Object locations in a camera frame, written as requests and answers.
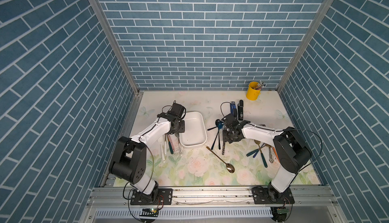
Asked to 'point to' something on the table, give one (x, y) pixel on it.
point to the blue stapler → (233, 109)
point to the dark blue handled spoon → (257, 151)
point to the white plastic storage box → (195, 134)
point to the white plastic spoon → (160, 141)
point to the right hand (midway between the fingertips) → (226, 138)
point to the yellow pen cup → (251, 94)
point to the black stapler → (240, 110)
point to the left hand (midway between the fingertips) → (183, 128)
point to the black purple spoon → (219, 136)
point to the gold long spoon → (229, 167)
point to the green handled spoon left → (169, 144)
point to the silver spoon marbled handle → (223, 148)
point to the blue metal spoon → (219, 124)
